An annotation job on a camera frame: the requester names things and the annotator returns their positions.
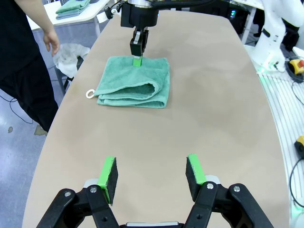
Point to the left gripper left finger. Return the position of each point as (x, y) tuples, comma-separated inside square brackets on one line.
[(104, 190)]

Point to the small metal-legged stool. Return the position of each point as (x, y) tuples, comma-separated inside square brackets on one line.
[(64, 80)]

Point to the person's left forearm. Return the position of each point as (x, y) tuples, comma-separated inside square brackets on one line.
[(38, 16)]

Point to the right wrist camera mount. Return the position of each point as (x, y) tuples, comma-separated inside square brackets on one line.
[(104, 16)]

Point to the yellow emergency stop button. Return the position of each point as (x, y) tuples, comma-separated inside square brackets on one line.
[(297, 65)]

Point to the person's left hand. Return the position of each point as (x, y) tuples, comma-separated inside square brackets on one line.
[(52, 40)]

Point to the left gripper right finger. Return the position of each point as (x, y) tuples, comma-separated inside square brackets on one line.
[(204, 197)]

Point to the blue-grey terry towel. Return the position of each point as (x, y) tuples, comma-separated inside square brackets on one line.
[(67, 15)]

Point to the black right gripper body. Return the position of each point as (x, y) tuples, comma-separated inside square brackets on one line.
[(139, 15)]

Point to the white slatted base platform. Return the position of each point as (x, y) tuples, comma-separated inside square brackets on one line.
[(280, 118)]

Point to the white side table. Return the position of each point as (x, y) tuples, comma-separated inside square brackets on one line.
[(71, 22)]

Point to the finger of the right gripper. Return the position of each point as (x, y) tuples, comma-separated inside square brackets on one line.
[(145, 39), (136, 50)]

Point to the yellow and black switch box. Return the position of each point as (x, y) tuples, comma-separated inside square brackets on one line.
[(300, 145)]

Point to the person in black t-shirt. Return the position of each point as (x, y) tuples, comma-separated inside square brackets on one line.
[(19, 71)]

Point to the green terry towel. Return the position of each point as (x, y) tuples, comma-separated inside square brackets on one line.
[(123, 76), (73, 6)]

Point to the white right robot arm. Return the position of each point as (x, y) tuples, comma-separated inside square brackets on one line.
[(270, 35)]

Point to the black controller cabinet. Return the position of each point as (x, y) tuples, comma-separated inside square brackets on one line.
[(228, 14)]

